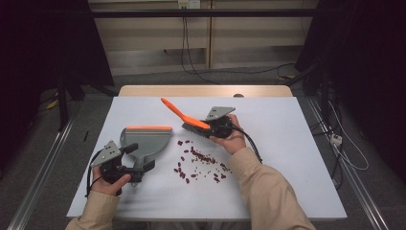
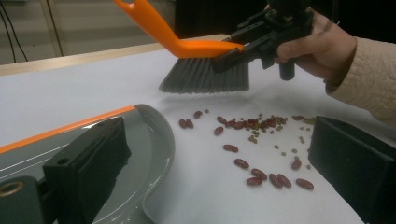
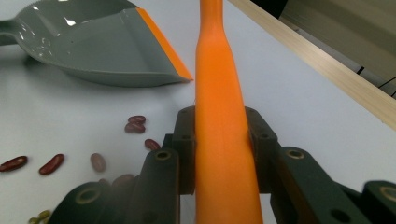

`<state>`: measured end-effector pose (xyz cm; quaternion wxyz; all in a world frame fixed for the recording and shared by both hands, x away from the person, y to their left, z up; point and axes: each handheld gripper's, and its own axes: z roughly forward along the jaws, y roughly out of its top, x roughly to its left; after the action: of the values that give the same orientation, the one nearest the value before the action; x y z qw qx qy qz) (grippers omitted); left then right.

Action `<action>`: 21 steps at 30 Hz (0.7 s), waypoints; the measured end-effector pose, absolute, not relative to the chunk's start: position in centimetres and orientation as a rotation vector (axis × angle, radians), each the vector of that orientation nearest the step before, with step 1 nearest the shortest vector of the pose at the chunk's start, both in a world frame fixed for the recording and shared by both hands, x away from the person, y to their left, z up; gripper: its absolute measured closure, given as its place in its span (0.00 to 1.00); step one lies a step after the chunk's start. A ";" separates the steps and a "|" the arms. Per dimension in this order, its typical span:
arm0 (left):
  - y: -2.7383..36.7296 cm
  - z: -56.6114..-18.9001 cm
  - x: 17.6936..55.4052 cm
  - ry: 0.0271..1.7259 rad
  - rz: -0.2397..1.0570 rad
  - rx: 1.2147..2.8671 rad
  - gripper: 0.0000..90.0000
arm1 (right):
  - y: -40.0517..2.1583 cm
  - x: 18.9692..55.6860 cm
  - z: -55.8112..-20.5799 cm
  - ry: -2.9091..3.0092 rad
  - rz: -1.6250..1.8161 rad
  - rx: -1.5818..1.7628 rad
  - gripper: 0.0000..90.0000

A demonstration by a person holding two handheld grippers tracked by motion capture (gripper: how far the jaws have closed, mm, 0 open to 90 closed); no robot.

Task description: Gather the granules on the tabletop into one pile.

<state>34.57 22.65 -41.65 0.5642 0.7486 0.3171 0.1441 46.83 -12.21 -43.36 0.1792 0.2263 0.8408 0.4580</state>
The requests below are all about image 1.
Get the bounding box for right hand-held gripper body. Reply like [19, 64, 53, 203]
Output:
[205, 105, 237, 139]

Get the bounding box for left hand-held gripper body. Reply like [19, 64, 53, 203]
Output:
[90, 140, 132, 185]

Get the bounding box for grey dustpan with orange edge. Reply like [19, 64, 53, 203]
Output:
[119, 125, 174, 188]

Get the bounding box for red kidney beans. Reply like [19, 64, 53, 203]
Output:
[173, 139, 233, 185]

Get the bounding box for orange handled brush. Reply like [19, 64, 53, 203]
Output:
[160, 97, 214, 139]

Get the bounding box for person's right hand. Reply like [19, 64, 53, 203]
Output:
[209, 113, 248, 156]

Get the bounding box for person's left hand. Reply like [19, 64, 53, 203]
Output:
[90, 166, 132, 196]

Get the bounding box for wooden table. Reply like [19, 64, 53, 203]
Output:
[118, 84, 294, 98]

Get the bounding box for black metal stand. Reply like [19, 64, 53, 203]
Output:
[56, 72, 70, 132]

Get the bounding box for black horizontal bar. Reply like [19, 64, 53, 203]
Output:
[88, 9, 321, 18]

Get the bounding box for white power strip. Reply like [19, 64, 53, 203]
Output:
[329, 132, 344, 147]

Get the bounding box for black curtain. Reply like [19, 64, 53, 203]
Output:
[294, 0, 406, 175]
[0, 0, 115, 172]

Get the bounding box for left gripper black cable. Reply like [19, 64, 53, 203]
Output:
[84, 149, 104, 197]

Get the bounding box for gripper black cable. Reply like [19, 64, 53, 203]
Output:
[232, 123, 264, 165]
[84, 149, 104, 197]

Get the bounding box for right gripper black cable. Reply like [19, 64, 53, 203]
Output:
[232, 123, 264, 165]

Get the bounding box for aluminium floor rail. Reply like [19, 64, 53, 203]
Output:
[6, 104, 84, 230]
[305, 97, 391, 230]

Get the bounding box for black hanging cable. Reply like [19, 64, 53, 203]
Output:
[180, 8, 222, 86]

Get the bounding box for wooden wall post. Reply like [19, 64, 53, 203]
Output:
[205, 0, 214, 70]

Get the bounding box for white wall socket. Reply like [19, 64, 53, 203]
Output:
[177, 0, 202, 10]

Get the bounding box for black floor cable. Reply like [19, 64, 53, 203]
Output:
[329, 95, 345, 190]

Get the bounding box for white floor cable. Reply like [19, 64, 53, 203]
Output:
[327, 101, 371, 172]

